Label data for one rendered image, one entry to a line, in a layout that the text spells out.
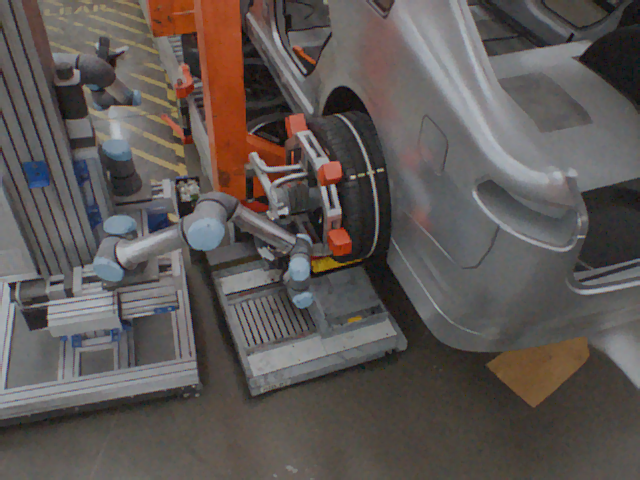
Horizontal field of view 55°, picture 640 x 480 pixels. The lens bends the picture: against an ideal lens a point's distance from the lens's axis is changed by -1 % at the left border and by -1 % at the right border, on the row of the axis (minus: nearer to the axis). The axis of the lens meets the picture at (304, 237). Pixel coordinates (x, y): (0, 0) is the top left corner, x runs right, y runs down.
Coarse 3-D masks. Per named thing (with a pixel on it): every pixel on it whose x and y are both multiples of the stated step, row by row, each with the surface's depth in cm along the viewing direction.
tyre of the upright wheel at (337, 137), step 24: (312, 120) 269; (336, 120) 262; (360, 120) 262; (336, 144) 251; (360, 168) 248; (384, 168) 251; (360, 192) 248; (384, 192) 251; (312, 216) 301; (360, 216) 250; (384, 216) 254; (360, 240) 257; (384, 240) 263
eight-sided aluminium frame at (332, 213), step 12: (300, 132) 264; (288, 144) 281; (300, 144) 263; (312, 144) 261; (288, 156) 287; (312, 156) 252; (324, 156) 252; (324, 192) 250; (336, 192) 251; (324, 204) 250; (336, 204) 251; (300, 216) 299; (324, 216) 252; (336, 216) 251; (300, 228) 295; (312, 228) 294; (324, 228) 258; (336, 228) 256; (324, 240) 262; (312, 252) 283; (324, 252) 265
